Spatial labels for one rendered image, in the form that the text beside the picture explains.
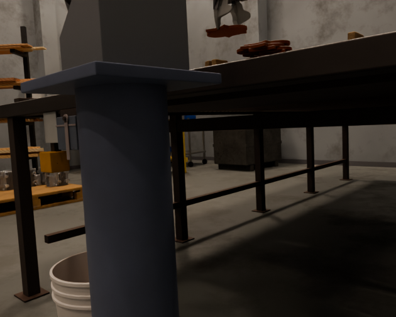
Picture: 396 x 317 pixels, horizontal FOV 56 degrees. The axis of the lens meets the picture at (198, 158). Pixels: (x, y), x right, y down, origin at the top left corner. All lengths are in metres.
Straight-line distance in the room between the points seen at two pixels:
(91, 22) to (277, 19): 6.91
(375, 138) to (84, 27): 6.06
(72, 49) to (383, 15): 6.15
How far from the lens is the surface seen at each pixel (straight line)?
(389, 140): 6.47
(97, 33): 0.65
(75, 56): 0.71
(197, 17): 8.83
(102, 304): 0.74
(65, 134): 1.41
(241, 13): 1.24
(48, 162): 1.56
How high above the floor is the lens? 0.77
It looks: 5 degrees down
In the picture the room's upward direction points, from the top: 3 degrees counter-clockwise
